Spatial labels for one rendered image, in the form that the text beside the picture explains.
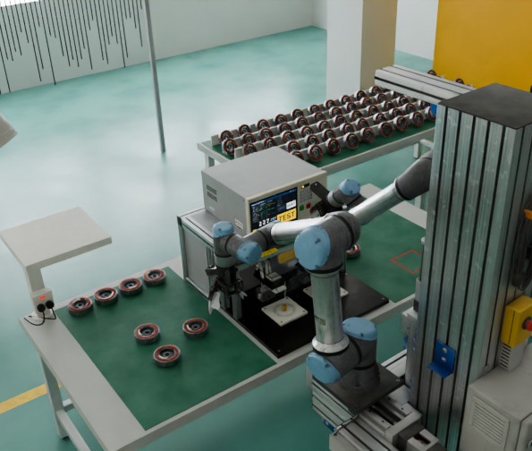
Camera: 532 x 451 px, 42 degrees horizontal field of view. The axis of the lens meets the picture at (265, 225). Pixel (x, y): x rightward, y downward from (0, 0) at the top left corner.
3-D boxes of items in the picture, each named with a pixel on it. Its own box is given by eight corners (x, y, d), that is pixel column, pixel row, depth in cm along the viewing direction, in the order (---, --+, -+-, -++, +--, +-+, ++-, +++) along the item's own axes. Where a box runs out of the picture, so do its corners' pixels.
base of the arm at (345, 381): (389, 379, 236) (391, 357, 231) (357, 399, 229) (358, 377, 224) (358, 357, 247) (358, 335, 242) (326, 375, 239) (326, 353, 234)
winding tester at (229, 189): (326, 211, 325) (327, 171, 314) (249, 242, 303) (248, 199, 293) (277, 182, 353) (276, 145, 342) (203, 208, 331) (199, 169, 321)
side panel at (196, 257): (218, 304, 326) (214, 245, 310) (213, 306, 324) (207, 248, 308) (189, 277, 346) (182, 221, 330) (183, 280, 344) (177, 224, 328)
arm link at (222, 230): (223, 234, 233) (206, 225, 238) (224, 261, 238) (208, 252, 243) (240, 225, 237) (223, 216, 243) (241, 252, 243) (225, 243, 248)
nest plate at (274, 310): (308, 313, 314) (308, 311, 313) (281, 326, 306) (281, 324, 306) (287, 298, 324) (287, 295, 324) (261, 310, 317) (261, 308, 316)
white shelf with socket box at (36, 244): (125, 322, 316) (111, 236, 293) (46, 355, 298) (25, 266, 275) (94, 287, 341) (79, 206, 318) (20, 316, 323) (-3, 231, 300)
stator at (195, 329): (202, 320, 315) (201, 314, 313) (212, 334, 306) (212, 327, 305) (179, 328, 310) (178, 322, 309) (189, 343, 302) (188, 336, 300)
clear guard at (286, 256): (325, 276, 298) (325, 264, 295) (280, 296, 286) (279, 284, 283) (279, 244, 321) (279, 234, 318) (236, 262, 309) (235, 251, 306)
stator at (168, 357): (164, 347, 299) (163, 341, 298) (185, 354, 295) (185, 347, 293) (148, 363, 291) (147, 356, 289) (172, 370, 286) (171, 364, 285)
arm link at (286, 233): (369, 199, 209) (268, 215, 247) (346, 212, 203) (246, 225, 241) (382, 234, 211) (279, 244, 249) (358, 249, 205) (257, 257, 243)
